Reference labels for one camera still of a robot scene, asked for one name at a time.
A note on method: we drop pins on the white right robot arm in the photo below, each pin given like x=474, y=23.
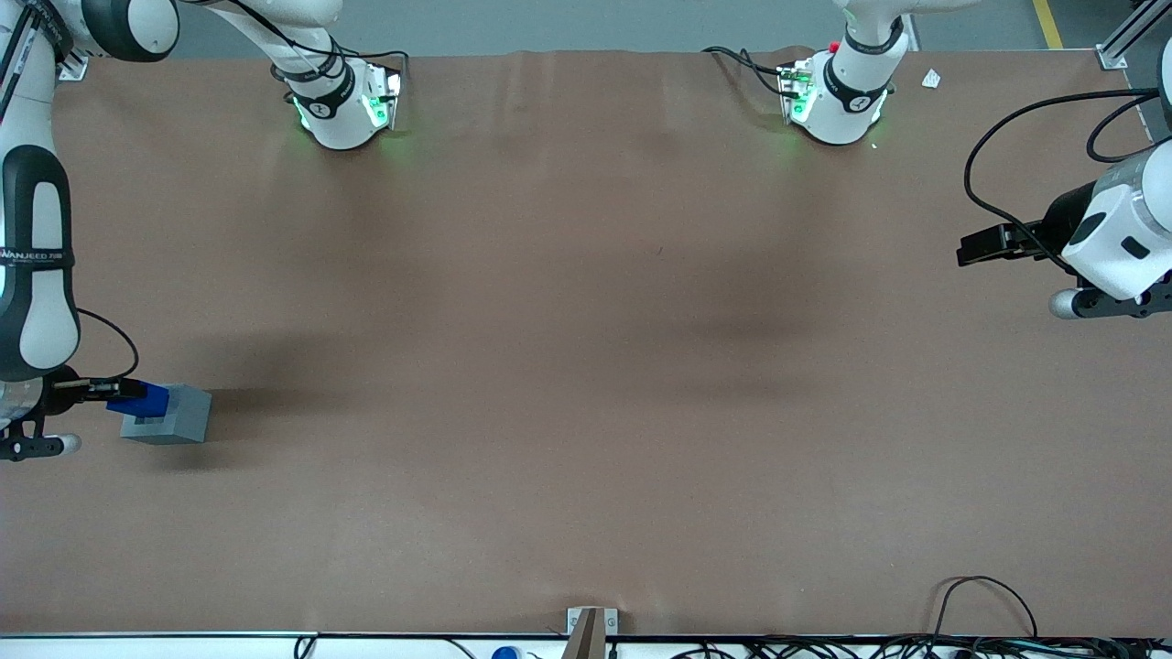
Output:
x=32, y=302

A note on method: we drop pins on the white paper scrap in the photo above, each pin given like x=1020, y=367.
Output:
x=931, y=79

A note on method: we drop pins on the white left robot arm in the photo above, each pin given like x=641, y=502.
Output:
x=1122, y=243

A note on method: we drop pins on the blue plastic part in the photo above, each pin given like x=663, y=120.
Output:
x=151, y=407

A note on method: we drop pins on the aluminium frame post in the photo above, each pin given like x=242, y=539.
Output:
x=1124, y=41
x=73, y=67

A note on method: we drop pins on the gray square base block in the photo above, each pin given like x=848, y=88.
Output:
x=188, y=416

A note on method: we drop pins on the white table edge rail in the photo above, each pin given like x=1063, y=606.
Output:
x=183, y=645

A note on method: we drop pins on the metal bracket with post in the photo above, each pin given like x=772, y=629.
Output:
x=591, y=631

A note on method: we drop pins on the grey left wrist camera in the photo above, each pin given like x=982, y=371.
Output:
x=1112, y=305

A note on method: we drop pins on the brown table mat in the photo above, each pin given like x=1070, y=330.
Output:
x=586, y=366

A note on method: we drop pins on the blue round cap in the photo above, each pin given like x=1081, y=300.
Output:
x=505, y=653

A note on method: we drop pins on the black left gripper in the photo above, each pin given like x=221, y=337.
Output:
x=1062, y=220

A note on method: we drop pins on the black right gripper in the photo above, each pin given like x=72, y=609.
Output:
x=64, y=385

